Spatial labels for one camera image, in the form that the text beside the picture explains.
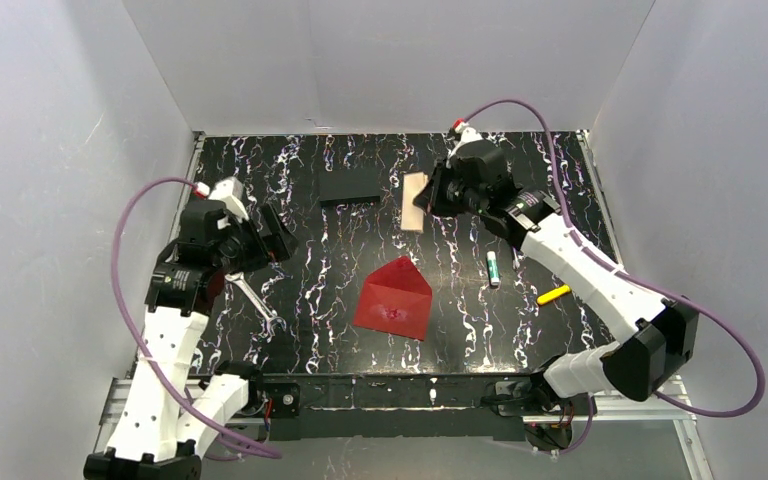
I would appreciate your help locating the yellow handled screwdriver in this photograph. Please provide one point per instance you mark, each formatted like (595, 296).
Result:
(553, 295)

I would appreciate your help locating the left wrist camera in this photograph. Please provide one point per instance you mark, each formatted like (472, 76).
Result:
(229, 191)

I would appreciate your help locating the silver wrench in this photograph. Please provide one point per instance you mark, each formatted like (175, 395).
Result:
(269, 316)

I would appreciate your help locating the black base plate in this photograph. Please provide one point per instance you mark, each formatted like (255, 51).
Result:
(526, 393)

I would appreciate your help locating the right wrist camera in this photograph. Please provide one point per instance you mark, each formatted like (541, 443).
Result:
(464, 133)

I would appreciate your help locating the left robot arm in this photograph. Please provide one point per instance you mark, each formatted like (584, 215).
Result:
(160, 433)

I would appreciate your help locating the red envelope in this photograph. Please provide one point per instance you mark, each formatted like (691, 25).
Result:
(395, 299)

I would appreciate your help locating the green white glue stick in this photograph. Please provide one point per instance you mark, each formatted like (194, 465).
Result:
(492, 266)

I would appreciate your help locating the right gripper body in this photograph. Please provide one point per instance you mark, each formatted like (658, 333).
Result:
(439, 192)

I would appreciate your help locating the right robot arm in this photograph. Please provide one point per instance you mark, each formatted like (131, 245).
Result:
(653, 337)

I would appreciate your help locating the black rectangular block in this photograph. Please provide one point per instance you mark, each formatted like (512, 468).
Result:
(348, 187)

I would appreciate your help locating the aluminium rail frame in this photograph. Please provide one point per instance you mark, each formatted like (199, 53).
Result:
(636, 404)

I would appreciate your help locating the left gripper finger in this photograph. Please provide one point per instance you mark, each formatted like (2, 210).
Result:
(279, 241)
(262, 254)

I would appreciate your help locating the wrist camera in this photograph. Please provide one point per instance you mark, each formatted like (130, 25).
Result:
(229, 191)
(464, 133)

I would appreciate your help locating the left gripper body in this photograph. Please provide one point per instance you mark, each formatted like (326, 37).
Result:
(259, 240)

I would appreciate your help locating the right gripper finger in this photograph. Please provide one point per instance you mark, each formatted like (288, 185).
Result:
(447, 209)
(431, 198)

